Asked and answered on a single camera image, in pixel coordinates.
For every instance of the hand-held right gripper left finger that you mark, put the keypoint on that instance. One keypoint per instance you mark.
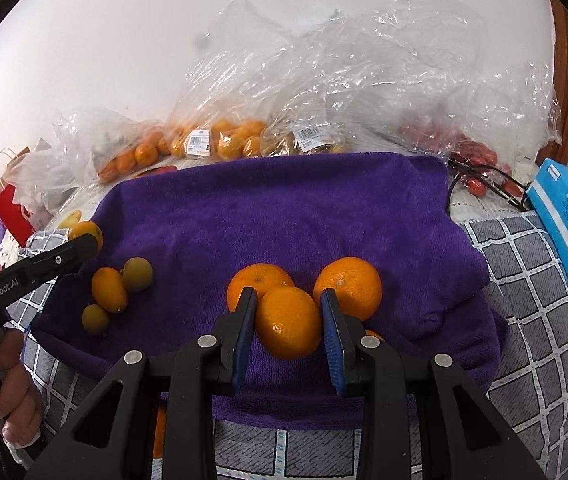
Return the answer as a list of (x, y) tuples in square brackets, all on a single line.
[(244, 342)]

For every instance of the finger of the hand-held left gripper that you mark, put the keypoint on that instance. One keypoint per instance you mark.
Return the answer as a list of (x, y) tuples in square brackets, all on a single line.
[(63, 255)]

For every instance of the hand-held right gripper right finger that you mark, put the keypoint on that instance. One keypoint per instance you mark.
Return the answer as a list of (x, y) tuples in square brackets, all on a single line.
[(334, 347)]

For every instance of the orange kumquat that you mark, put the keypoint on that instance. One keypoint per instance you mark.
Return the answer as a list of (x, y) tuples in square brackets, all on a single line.
[(85, 232), (108, 290)]

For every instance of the orange mandarin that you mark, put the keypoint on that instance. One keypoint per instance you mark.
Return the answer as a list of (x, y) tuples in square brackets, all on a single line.
[(349, 287), (289, 322), (259, 280), (158, 430), (375, 334)]

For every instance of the yellow-green round fruit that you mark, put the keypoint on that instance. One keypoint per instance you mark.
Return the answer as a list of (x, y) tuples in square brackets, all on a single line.
[(137, 273), (95, 318)]

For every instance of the pile of yellow bagged fruits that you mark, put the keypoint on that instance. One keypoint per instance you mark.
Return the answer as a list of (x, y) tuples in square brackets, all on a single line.
[(279, 146)]

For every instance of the pile of red bagged fruits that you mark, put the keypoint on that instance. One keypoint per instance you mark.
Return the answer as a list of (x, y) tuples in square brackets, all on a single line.
[(474, 152)]

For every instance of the person's left hand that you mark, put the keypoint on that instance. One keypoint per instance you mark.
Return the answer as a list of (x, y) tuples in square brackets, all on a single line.
[(16, 385)]

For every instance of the red paper shopping bag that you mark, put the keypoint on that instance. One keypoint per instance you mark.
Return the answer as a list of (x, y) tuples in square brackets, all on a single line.
[(11, 207)]

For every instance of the white plastic bag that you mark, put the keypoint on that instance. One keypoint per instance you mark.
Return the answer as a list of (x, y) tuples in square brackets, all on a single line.
[(38, 180)]

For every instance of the pile of bagged mandarins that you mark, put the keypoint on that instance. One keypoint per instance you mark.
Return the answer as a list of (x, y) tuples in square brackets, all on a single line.
[(143, 152), (234, 142)]

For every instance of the purple towel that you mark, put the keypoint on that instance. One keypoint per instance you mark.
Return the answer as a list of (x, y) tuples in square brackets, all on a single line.
[(264, 210)]

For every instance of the clear labelled plastic bag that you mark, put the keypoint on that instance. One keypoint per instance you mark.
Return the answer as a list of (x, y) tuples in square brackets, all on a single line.
[(309, 136), (197, 141)]

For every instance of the grey plaid blanket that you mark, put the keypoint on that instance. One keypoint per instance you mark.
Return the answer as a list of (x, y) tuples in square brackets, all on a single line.
[(524, 310)]

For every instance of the blue tissue pack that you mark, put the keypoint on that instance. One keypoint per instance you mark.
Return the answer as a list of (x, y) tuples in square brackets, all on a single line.
[(564, 220)]

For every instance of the large crumpled clear bag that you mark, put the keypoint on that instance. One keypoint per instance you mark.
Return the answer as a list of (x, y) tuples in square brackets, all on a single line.
[(439, 60)]

